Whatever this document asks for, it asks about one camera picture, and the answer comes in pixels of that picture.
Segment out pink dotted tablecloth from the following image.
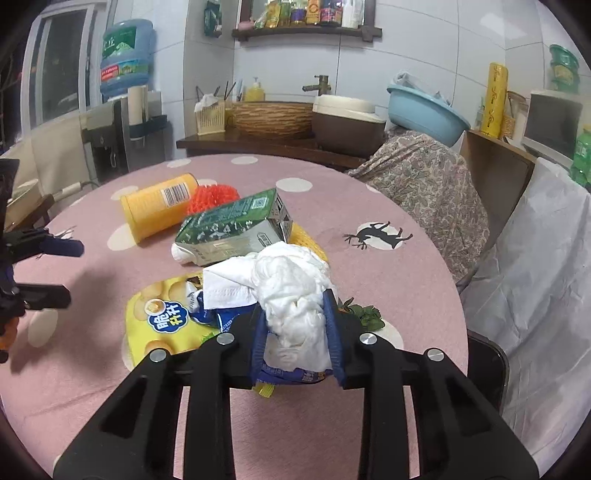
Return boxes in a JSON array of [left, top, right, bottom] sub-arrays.
[[0, 154, 469, 480]]

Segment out blue snack wrapper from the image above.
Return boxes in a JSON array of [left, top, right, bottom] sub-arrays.
[[187, 281, 334, 398]]

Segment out bronze faucet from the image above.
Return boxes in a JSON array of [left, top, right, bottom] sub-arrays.
[[302, 75, 332, 96]]

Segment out blue water jug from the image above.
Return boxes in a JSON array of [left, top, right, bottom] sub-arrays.
[[100, 18, 154, 103]]

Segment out yellow cylinder roll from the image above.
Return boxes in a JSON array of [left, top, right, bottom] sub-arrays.
[[480, 62, 509, 138]]

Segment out green milk carton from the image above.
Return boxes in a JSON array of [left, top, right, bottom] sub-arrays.
[[172, 188, 295, 267]]

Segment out yellow snack bag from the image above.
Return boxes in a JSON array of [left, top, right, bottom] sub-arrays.
[[126, 272, 222, 370]]

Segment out green plastic bottle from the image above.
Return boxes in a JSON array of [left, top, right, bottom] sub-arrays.
[[570, 124, 591, 188]]

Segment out light blue plastic basin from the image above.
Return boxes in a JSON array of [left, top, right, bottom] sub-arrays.
[[387, 85, 472, 146]]

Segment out white tissue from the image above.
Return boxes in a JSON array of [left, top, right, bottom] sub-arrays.
[[203, 243, 340, 372]]

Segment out green hanging packet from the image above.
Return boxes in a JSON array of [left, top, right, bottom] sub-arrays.
[[204, 0, 222, 38]]

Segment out white cover cloth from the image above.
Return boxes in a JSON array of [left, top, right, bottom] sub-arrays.
[[462, 157, 591, 467]]

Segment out water dispenser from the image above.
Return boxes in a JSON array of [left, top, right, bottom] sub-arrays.
[[82, 88, 172, 175]]

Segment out cream utensil holder basket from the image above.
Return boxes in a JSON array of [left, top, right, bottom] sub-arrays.
[[195, 102, 227, 136]]

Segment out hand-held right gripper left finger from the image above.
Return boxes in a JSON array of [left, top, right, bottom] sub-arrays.
[[53, 302, 278, 480]]

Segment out row of colourful bottles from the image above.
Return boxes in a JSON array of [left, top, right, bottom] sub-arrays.
[[252, 0, 365, 29]]

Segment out green vegetable leaves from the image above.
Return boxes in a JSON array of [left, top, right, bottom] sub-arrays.
[[339, 298, 386, 332]]

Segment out woven wicker basket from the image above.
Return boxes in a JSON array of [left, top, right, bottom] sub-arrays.
[[231, 102, 317, 139]]

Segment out brown basin with cream rim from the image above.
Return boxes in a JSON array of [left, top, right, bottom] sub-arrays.
[[311, 95, 386, 158]]

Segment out window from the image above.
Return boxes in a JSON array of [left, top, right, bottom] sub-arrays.
[[21, 4, 109, 130]]

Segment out orange mesh scrubber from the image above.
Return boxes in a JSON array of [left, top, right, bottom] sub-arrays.
[[187, 181, 241, 215]]

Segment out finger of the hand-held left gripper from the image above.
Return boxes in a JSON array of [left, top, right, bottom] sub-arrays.
[[13, 284, 72, 311], [4, 227, 85, 265]]

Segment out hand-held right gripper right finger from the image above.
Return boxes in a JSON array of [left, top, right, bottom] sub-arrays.
[[322, 290, 541, 480]]

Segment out dark wooden wall shelf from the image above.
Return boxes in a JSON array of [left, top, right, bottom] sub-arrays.
[[232, 25, 383, 42]]

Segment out white plastic bag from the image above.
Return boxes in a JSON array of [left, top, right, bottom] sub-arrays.
[[392, 70, 451, 104]]

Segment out yellow chip can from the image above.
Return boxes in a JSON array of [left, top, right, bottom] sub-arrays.
[[121, 172, 200, 244]]

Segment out floral patterned cloth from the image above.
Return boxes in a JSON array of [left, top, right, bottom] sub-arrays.
[[345, 129, 490, 282]]

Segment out wooden cabinet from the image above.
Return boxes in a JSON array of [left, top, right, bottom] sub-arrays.
[[459, 129, 539, 241]]

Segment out dark wooden counter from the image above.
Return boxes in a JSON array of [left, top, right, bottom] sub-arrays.
[[176, 127, 370, 169]]

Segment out yellow foam fruit net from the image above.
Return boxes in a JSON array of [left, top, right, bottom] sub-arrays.
[[288, 224, 329, 264]]

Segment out dark brown trash bin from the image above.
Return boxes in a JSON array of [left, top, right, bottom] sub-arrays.
[[466, 329, 510, 414]]

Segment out white microwave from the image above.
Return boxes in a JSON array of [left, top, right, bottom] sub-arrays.
[[522, 90, 585, 169]]

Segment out small wicker holder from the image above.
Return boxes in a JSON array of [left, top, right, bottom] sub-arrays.
[[501, 91, 529, 138]]

